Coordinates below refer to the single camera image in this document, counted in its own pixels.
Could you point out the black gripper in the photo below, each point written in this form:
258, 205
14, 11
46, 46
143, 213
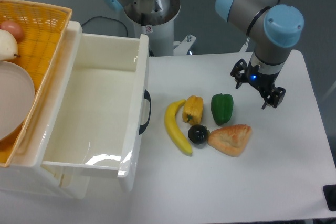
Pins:
264, 83

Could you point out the green bell pepper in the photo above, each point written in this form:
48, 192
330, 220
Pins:
222, 108

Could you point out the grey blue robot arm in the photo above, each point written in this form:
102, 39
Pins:
273, 26

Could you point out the triangular bread pastry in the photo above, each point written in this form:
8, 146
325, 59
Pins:
230, 140

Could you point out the yellow bell pepper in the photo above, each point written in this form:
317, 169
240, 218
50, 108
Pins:
193, 110

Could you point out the yellow banana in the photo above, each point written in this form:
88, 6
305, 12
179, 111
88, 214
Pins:
173, 130

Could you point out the black object at table edge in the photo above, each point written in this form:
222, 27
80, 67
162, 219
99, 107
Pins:
330, 196

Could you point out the white plastic drawer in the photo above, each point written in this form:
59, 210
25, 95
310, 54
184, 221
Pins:
96, 132

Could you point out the yellow woven basket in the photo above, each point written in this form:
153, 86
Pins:
44, 26

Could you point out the white plate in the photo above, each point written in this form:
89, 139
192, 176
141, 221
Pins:
17, 96

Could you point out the white drawer cabinet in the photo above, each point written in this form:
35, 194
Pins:
27, 173

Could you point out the red apple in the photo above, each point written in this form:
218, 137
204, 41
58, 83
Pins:
13, 28

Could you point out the white pear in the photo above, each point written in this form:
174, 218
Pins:
8, 46

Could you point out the black drawer handle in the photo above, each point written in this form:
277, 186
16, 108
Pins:
148, 112

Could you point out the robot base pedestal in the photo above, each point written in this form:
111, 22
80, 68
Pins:
155, 18

